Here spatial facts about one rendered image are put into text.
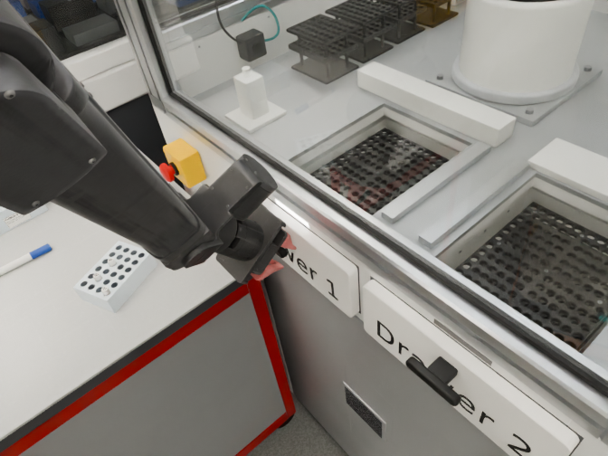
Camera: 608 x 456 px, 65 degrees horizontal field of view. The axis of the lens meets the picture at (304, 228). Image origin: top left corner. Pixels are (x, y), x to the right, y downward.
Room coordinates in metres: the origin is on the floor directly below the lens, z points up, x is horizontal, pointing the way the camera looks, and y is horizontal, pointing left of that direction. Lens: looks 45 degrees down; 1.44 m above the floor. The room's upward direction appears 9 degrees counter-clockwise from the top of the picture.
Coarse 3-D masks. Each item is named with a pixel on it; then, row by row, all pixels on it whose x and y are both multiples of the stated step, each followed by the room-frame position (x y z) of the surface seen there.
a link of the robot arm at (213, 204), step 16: (240, 160) 0.44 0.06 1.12; (256, 160) 0.48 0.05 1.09; (224, 176) 0.43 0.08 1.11; (240, 176) 0.43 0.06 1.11; (256, 176) 0.43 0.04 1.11; (208, 192) 0.43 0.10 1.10; (224, 192) 0.42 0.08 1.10; (240, 192) 0.42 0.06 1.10; (256, 192) 0.43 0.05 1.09; (272, 192) 0.44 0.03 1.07; (192, 208) 0.42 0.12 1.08; (208, 208) 0.41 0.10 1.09; (224, 208) 0.41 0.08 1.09; (240, 208) 0.42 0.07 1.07; (256, 208) 0.43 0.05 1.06; (208, 224) 0.40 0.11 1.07; (224, 224) 0.40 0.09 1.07; (192, 256) 0.35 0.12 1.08; (208, 256) 0.38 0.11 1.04
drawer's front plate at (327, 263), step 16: (272, 208) 0.57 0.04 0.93; (288, 224) 0.53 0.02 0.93; (304, 240) 0.50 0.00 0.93; (320, 240) 0.49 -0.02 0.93; (288, 256) 0.54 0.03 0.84; (304, 256) 0.50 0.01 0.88; (320, 256) 0.47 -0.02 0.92; (336, 256) 0.45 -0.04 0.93; (304, 272) 0.51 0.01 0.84; (320, 272) 0.47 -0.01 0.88; (336, 272) 0.44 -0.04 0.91; (352, 272) 0.42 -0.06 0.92; (320, 288) 0.47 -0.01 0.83; (336, 288) 0.44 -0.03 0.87; (352, 288) 0.42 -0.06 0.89; (336, 304) 0.45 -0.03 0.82; (352, 304) 0.42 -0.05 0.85
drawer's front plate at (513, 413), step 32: (384, 288) 0.38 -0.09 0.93; (384, 320) 0.36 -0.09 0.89; (416, 320) 0.33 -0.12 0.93; (416, 352) 0.31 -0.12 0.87; (448, 352) 0.28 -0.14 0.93; (448, 384) 0.27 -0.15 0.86; (480, 384) 0.24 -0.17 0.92; (512, 416) 0.21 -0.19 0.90; (544, 416) 0.19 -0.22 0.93; (544, 448) 0.17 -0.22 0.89
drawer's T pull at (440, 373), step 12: (408, 360) 0.29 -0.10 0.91; (444, 360) 0.28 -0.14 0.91; (420, 372) 0.27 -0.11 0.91; (432, 372) 0.27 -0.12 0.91; (444, 372) 0.26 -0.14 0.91; (456, 372) 0.26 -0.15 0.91; (432, 384) 0.25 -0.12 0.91; (444, 384) 0.25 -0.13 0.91; (444, 396) 0.24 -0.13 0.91; (456, 396) 0.23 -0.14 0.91
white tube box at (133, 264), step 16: (112, 256) 0.66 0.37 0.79; (128, 256) 0.65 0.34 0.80; (144, 256) 0.64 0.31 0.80; (96, 272) 0.62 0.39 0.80; (112, 272) 0.61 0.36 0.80; (128, 272) 0.60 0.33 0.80; (144, 272) 0.62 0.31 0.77; (80, 288) 0.58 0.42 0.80; (96, 288) 0.58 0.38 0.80; (112, 288) 0.57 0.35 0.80; (128, 288) 0.58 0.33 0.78; (96, 304) 0.57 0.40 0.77; (112, 304) 0.55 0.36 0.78
